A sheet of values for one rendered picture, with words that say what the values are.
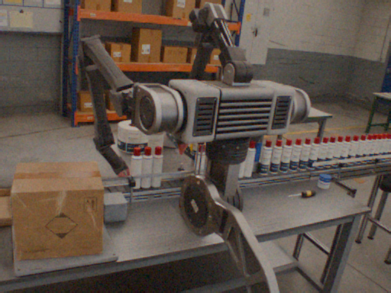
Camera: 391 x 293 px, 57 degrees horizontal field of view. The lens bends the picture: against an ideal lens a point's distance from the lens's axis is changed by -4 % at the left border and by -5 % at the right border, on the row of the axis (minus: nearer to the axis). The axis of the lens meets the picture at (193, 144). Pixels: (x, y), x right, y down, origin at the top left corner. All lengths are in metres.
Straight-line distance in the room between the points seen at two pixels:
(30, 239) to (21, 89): 4.80
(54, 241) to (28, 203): 0.18
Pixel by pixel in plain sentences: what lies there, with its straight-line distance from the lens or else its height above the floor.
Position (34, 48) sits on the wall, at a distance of 5.99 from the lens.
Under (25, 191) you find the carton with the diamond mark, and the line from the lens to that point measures 1.30.
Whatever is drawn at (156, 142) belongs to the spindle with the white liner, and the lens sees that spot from 2.06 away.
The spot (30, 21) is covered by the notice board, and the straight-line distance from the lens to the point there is 5.81.
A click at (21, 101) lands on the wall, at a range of 6.11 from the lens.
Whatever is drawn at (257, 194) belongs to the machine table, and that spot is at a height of 0.83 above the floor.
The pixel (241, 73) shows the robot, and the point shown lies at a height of 1.56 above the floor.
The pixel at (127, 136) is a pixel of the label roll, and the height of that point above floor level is 0.98.
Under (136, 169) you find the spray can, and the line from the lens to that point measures 1.78.
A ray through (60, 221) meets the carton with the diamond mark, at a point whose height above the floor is 1.00.
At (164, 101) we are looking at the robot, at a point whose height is 1.49.
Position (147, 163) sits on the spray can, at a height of 1.01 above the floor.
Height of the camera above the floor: 1.72
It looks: 20 degrees down
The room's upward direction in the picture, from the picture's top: 7 degrees clockwise
